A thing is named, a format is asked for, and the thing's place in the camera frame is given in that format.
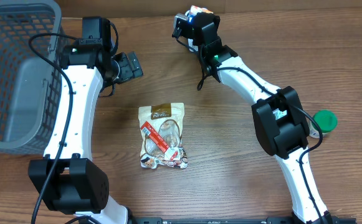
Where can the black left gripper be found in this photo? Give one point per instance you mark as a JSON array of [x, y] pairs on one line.
[[130, 66]]

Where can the brown snack pouch red label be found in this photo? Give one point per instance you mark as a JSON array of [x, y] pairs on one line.
[[167, 120]]

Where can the small orange box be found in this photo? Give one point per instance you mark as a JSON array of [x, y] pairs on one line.
[[194, 10]]

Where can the red candy bar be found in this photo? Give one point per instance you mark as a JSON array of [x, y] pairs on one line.
[[155, 145]]

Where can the green lid white jar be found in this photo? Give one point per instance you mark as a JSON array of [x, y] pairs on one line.
[[327, 122]]

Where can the light green wipes packet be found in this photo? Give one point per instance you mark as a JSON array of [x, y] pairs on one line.
[[278, 114]]

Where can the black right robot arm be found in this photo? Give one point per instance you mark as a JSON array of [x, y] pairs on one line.
[[281, 124]]

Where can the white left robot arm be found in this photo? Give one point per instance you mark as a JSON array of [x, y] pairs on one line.
[[66, 178]]

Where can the white barcode scanner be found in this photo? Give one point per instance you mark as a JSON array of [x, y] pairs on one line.
[[190, 41]]

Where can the grey plastic mesh basket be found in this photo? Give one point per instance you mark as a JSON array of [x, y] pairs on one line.
[[30, 88]]

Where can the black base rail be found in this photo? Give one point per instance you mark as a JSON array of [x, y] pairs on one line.
[[268, 220]]

